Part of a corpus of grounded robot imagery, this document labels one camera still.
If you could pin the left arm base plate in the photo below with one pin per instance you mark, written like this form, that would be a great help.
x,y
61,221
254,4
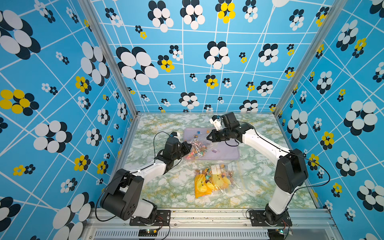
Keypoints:
x,y
159,218

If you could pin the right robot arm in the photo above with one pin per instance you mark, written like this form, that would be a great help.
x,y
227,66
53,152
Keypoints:
x,y
290,167

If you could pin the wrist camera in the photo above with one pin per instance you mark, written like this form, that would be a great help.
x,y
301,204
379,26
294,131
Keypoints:
x,y
175,134
216,122

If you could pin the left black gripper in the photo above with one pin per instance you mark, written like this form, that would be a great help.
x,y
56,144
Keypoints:
x,y
183,145

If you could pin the clear ziploc bag of lollipops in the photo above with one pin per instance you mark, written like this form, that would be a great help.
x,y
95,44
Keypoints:
x,y
202,149

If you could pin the pile of candies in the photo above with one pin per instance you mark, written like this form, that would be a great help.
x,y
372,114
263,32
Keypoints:
x,y
188,133

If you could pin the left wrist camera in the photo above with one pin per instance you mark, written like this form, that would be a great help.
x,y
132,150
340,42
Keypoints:
x,y
175,134

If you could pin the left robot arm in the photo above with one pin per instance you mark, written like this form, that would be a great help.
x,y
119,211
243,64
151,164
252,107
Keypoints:
x,y
122,196

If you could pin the aluminium front rail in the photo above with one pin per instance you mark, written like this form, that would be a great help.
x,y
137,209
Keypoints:
x,y
216,224

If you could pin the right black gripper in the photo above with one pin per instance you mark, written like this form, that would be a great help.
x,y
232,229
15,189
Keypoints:
x,y
214,138

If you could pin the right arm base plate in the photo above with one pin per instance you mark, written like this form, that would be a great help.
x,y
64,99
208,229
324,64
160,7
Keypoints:
x,y
262,218

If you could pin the controller board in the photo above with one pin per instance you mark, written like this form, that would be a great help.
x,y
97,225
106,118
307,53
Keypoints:
x,y
276,234
148,233

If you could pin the left controller board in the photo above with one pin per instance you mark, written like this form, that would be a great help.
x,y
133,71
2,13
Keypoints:
x,y
148,233

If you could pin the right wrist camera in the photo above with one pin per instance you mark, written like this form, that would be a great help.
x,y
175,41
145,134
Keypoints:
x,y
216,122

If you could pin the lilac plastic tray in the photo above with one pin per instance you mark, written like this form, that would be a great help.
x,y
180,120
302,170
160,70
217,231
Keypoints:
x,y
229,150

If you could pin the yellow duck ziploc bag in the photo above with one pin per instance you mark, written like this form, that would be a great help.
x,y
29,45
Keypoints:
x,y
225,177
203,184

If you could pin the right controller board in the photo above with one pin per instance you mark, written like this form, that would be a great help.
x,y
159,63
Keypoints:
x,y
276,234

